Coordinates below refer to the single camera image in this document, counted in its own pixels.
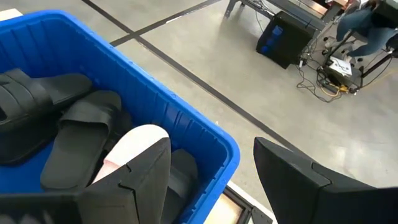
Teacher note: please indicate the wooden top work table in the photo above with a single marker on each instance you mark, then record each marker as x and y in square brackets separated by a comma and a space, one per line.
[298, 12]

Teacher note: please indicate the white box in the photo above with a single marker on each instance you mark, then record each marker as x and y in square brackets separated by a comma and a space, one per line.
[340, 65]

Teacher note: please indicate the black metal table frame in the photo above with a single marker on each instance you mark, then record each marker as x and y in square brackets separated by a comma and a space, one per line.
[248, 211]

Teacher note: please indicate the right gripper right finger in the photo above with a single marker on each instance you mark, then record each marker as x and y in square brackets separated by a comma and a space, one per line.
[295, 193]

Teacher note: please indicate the black slide sandal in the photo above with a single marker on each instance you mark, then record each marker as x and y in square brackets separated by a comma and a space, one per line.
[77, 143]
[25, 102]

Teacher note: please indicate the blue plastic bin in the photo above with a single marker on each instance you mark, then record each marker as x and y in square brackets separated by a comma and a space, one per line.
[140, 93]

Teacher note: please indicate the black workstation stand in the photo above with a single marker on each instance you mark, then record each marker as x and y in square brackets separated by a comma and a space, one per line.
[377, 63]

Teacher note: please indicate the black computer tower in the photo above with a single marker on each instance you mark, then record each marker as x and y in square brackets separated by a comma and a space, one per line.
[286, 40]

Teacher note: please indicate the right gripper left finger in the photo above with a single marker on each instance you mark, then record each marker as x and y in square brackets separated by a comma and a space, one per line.
[146, 186]

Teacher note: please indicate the person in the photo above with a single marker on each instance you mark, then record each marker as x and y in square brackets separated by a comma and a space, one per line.
[363, 28]

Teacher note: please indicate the pink slide sandal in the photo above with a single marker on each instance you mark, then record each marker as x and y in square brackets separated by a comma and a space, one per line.
[136, 140]

